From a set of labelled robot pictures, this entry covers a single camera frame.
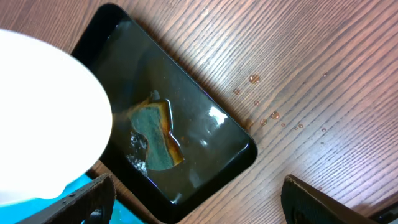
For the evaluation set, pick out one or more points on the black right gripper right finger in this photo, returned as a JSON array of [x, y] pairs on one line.
[[302, 203]]

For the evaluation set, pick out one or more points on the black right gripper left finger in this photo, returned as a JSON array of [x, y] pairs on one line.
[[91, 203]]

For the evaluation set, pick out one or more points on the white plate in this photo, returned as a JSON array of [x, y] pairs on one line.
[[56, 119]]

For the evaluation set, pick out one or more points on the green yellow sponge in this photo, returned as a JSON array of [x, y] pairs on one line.
[[152, 122]]

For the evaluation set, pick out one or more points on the black rectangular tray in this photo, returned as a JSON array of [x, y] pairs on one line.
[[132, 67]]

